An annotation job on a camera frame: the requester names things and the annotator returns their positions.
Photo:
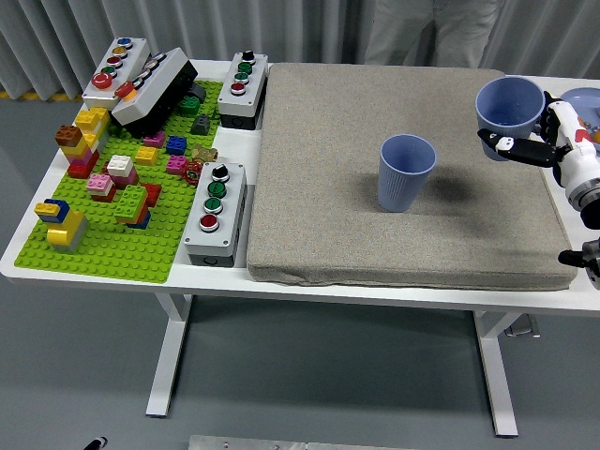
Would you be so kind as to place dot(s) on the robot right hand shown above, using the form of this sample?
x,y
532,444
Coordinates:
x,y
579,154

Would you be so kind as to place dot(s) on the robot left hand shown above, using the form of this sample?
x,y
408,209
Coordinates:
x,y
96,443

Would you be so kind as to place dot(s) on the blue ribbed plastic cup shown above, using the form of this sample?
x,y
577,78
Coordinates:
x,y
403,187
508,100

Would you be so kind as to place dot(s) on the blue plate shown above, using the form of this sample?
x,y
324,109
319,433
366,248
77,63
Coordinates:
x,y
581,96

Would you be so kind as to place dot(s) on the white table leg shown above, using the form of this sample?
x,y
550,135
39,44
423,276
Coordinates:
x,y
169,356
499,384

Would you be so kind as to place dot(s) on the grey table controller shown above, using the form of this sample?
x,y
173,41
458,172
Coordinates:
x,y
522,329

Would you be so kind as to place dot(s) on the green studded building baseplate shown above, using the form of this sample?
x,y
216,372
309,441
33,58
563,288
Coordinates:
x,y
117,253

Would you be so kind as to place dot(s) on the blue yellow grey block stack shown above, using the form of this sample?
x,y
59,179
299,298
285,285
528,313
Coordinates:
x,y
63,229

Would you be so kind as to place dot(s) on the person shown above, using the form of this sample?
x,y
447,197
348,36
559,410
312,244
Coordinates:
x,y
398,33

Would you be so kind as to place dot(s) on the green orange red block stack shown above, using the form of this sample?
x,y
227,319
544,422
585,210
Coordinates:
x,y
131,201

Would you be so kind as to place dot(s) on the pink red block stack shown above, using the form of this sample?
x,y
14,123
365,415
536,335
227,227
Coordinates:
x,y
100,184

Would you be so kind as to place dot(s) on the grey-brown cushion mat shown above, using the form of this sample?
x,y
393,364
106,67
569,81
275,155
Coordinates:
x,y
328,234

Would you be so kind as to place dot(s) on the large white four-button box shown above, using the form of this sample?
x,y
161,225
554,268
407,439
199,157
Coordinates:
x,y
229,211

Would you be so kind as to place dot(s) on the white pink block stack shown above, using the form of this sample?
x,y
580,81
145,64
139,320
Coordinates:
x,y
121,166

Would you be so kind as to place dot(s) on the brown yellow red block tower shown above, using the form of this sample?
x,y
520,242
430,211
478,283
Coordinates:
x,y
77,154

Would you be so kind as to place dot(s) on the magenta building block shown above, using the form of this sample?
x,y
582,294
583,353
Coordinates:
x,y
154,139
176,164

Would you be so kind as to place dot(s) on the yellow building block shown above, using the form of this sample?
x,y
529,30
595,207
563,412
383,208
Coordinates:
x,y
146,155

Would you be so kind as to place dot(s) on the blue building block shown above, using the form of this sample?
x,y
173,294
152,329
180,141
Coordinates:
x,y
176,145

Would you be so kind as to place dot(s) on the grey pleated curtain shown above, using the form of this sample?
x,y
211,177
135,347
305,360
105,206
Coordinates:
x,y
281,28

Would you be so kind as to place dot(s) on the yellow white block stack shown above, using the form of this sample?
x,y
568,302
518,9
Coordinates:
x,y
91,119

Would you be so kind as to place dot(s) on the small white four-button box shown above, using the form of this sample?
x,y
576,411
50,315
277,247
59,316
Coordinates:
x,y
253,89

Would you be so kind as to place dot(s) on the grey sloped building block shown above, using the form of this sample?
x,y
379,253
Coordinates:
x,y
201,124

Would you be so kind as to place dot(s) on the white five-button control box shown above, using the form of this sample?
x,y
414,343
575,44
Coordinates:
x,y
104,94

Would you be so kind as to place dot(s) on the dark green building block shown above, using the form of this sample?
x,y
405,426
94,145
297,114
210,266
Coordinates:
x,y
190,106

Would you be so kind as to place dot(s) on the yellow black floor tape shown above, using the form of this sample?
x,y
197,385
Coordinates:
x,y
42,96

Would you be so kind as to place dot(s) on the tilted white black button box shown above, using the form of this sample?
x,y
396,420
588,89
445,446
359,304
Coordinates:
x,y
154,84

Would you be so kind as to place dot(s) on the dark grey building block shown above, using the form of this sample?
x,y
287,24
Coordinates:
x,y
199,92

